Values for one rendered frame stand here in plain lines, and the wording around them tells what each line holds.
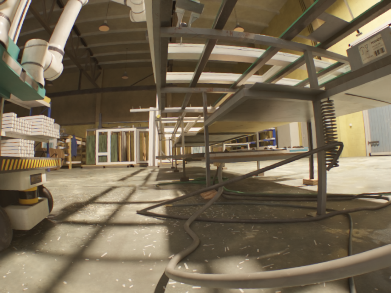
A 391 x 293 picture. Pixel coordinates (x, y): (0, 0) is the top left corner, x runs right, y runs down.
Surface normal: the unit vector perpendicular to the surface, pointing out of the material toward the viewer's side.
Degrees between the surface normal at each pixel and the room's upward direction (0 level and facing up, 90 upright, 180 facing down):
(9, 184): 90
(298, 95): 90
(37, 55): 90
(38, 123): 90
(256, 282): 77
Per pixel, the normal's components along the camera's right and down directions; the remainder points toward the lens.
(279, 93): 0.15, -0.06
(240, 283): -0.75, -0.22
